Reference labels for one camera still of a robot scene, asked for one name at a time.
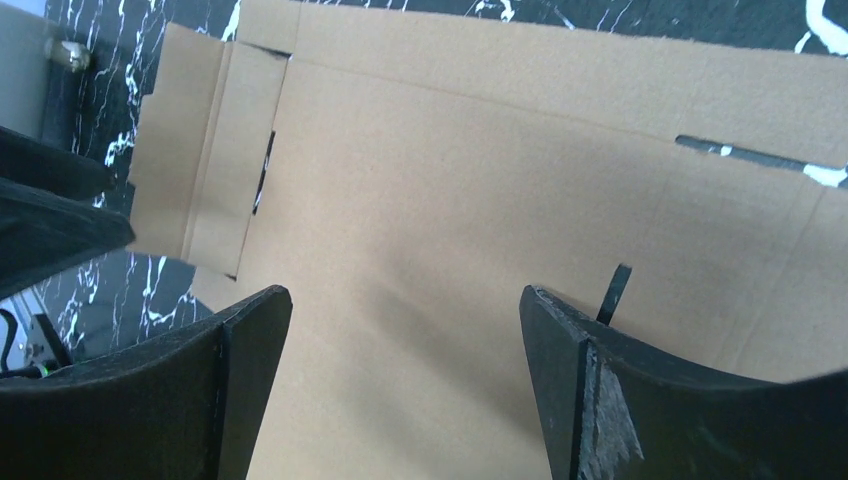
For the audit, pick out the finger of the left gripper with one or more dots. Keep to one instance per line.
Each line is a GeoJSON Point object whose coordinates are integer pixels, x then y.
{"type": "Point", "coordinates": [48, 223]}

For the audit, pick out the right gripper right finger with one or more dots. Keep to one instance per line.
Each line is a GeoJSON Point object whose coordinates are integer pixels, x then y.
{"type": "Point", "coordinates": [613, 407]}

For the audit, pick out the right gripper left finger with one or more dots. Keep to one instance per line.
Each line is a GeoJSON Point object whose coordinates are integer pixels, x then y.
{"type": "Point", "coordinates": [187, 404]}

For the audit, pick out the brown cardboard box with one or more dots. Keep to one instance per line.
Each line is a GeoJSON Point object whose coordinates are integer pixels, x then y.
{"type": "Point", "coordinates": [405, 176]}

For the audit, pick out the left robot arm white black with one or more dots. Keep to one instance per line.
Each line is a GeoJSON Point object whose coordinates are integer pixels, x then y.
{"type": "Point", "coordinates": [30, 344]}

